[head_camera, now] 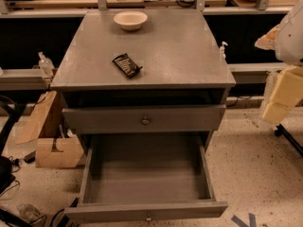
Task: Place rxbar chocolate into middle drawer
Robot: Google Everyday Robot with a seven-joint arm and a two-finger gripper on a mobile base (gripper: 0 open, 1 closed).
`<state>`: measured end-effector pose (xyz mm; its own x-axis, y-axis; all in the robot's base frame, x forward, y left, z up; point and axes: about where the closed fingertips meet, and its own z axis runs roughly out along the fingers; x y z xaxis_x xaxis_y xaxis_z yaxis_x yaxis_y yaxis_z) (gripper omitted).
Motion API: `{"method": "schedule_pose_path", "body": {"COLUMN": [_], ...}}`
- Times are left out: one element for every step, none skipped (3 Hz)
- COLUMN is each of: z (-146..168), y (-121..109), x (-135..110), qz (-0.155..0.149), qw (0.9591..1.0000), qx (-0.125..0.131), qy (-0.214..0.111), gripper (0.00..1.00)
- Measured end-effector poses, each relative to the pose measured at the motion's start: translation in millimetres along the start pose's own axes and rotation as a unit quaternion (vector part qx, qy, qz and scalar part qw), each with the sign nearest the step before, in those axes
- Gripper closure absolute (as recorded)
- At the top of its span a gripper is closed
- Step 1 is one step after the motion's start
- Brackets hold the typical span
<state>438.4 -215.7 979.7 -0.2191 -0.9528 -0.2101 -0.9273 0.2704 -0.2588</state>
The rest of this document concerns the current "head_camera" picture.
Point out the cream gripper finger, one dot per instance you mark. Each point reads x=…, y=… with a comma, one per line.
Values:
x=288, y=92

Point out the black rxbar chocolate wrapper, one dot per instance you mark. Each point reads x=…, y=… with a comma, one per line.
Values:
x=127, y=65

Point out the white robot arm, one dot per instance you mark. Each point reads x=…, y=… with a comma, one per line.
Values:
x=286, y=39

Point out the grey middle drawer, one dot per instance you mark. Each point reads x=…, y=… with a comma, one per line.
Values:
x=144, y=119

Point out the grey wooden drawer cabinet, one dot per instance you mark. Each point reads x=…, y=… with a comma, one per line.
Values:
x=181, y=64

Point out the grey open bottom drawer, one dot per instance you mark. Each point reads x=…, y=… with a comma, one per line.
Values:
x=145, y=177

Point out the black chair base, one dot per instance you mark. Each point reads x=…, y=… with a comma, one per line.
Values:
x=280, y=130

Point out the white pump dispenser bottle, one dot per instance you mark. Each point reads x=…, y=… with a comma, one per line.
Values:
x=222, y=49

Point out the cream paper bowl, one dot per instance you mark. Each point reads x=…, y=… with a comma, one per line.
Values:
x=131, y=20

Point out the brown cardboard box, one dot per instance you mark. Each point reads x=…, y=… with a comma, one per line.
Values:
x=58, y=153

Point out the clear plastic bottle left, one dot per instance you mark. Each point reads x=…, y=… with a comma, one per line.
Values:
x=46, y=64

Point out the crumpled plastic bottle on floor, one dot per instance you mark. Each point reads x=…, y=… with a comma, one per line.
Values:
x=28, y=212

